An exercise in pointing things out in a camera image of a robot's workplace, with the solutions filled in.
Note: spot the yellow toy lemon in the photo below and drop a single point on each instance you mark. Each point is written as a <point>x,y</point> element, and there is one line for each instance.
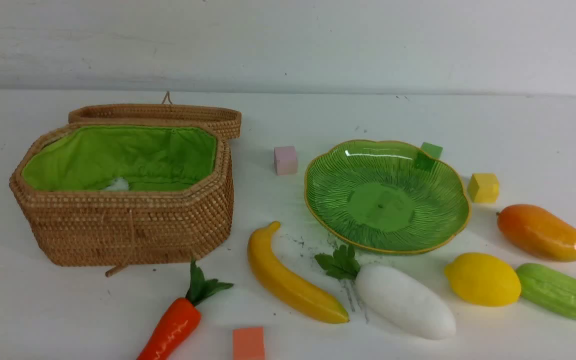
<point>484,280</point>

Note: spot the yellow cube block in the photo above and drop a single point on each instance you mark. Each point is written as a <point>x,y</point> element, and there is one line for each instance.
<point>483,188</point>

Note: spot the orange toy carrot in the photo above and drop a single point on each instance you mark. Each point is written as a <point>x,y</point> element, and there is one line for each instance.
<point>182,317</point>

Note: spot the green toy bitter gourd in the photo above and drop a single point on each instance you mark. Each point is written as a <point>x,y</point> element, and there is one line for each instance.
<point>548,288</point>

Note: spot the woven rattan basket lid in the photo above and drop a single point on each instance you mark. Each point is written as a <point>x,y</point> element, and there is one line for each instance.
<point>225,122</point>

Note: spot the orange toy mango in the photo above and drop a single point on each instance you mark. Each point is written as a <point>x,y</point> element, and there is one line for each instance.
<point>538,232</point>

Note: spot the orange cube block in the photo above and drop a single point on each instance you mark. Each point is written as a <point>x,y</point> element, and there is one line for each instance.
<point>248,343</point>

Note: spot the yellow toy banana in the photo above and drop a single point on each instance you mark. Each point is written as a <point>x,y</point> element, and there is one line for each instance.
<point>287,286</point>

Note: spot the green leaf-shaped glass plate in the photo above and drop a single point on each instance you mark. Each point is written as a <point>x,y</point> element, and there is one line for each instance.
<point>387,197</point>

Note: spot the white toy radish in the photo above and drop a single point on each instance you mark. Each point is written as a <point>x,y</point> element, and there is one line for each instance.
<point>392,294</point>

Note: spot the green cube block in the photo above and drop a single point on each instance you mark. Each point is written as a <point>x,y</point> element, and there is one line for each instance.
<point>434,151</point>

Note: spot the woven rattan basket green lining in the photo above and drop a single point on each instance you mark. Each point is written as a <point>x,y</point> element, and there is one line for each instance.
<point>119,195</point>

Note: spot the pink cube block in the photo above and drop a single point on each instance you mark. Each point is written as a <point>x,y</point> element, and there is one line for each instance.
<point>285,160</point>

